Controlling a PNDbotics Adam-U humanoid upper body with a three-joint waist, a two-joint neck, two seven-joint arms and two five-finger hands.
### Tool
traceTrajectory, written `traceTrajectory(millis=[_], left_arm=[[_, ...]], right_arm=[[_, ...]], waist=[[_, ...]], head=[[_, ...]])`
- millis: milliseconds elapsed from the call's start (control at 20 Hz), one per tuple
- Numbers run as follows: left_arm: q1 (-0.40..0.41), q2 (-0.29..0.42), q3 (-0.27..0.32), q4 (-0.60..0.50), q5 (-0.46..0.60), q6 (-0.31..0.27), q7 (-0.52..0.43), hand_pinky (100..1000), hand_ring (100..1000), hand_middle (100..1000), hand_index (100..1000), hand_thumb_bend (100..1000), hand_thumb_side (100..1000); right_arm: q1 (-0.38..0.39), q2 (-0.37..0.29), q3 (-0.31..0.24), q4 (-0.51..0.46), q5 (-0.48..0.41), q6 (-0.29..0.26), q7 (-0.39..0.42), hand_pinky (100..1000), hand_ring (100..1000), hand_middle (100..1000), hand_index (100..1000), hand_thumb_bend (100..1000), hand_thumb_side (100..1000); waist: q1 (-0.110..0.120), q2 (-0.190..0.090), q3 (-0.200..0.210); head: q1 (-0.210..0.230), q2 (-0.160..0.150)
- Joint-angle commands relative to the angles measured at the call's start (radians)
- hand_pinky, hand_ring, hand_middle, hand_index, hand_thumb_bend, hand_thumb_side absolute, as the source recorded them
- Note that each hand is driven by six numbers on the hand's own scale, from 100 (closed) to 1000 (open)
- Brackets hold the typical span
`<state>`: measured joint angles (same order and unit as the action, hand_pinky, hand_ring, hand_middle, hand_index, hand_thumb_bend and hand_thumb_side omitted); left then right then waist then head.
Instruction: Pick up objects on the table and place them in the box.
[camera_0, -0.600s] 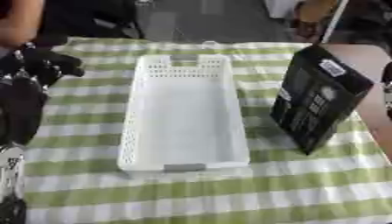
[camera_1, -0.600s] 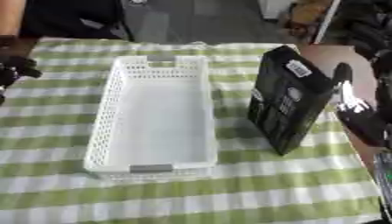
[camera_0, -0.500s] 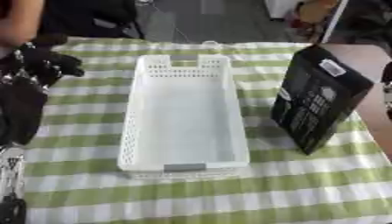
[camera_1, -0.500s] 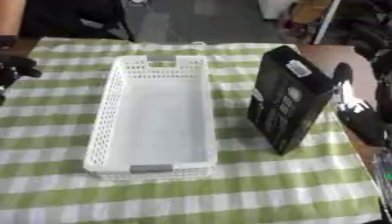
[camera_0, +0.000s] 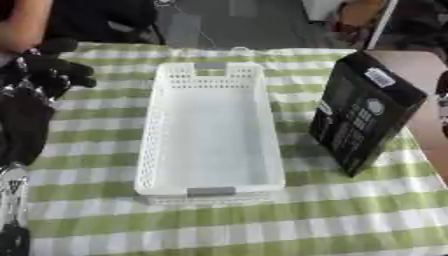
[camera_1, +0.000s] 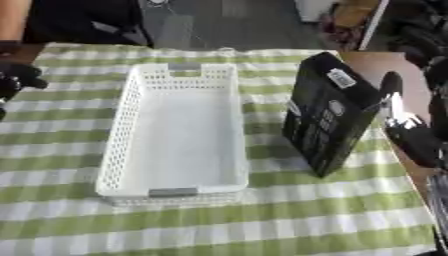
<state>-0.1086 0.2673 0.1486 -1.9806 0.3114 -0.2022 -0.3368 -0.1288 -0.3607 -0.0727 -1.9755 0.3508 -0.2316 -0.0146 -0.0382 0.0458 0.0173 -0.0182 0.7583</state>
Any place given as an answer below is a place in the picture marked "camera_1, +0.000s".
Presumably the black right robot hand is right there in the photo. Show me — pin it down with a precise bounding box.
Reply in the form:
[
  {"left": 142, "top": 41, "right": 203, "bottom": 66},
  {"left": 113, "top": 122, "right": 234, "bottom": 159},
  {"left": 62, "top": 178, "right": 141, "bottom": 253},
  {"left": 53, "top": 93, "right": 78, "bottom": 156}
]
[{"left": 378, "top": 70, "right": 448, "bottom": 170}]

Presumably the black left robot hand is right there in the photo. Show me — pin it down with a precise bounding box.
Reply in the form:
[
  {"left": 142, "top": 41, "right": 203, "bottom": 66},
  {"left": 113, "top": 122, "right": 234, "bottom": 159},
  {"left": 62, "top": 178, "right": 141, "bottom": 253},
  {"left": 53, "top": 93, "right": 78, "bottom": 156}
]
[{"left": 0, "top": 62, "right": 51, "bottom": 122}]

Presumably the black cardboard box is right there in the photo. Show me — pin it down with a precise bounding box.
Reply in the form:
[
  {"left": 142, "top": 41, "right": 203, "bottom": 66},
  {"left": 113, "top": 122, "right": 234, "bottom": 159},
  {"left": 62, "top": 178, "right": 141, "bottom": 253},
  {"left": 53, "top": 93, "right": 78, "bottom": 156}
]
[{"left": 280, "top": 51, "right": 384, "bottom": 179}]

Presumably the black bag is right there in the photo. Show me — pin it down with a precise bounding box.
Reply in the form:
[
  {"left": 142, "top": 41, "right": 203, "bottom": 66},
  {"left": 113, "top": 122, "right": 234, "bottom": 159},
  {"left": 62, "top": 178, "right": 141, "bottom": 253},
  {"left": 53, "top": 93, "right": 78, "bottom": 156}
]
[{"left": 386, "top": 0, "right": 448, "bottom": 69}]

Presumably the brown chair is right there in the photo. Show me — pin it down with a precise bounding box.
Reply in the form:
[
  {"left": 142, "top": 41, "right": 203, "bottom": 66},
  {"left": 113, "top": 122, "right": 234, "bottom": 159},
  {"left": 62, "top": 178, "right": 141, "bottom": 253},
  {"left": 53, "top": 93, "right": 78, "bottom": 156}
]
[{"left": 325, "top": 0, "right": 392, "bottom": 52}]

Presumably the white cabinet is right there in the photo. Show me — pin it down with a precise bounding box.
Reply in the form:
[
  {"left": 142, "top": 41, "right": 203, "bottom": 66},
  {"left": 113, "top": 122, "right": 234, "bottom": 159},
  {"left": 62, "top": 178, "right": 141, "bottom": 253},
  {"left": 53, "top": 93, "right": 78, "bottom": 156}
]
[{"left": 292, "top": 0, "right": 342, "bottom": 23}]

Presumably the white perforated plastic basket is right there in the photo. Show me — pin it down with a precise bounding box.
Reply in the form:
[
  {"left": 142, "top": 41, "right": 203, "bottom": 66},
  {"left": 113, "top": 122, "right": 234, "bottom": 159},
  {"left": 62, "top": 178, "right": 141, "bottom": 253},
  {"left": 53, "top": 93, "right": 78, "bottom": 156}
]
[{"left": 94, "top": 62, "right": 252, "bottom": 200}]

